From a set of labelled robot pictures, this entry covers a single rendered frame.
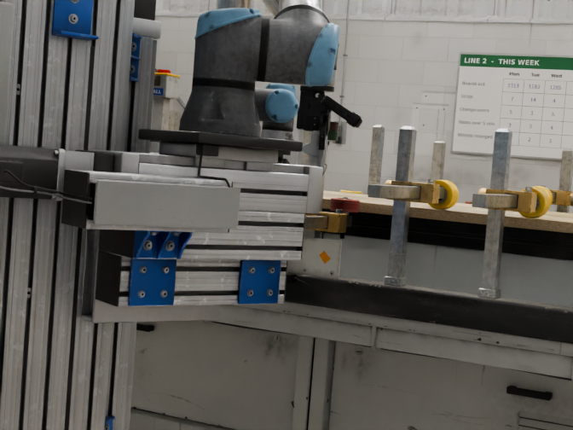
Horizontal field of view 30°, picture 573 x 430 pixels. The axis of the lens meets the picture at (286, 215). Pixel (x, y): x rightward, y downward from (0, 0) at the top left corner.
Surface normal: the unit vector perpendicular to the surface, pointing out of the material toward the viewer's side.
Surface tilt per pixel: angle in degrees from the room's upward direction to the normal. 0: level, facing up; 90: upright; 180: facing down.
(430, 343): 90
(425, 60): 90
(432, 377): 90
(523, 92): 90
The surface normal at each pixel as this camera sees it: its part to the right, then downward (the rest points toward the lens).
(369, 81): -0.41, 0.01
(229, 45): 0.06, 0.06
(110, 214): 0.58, 0.09
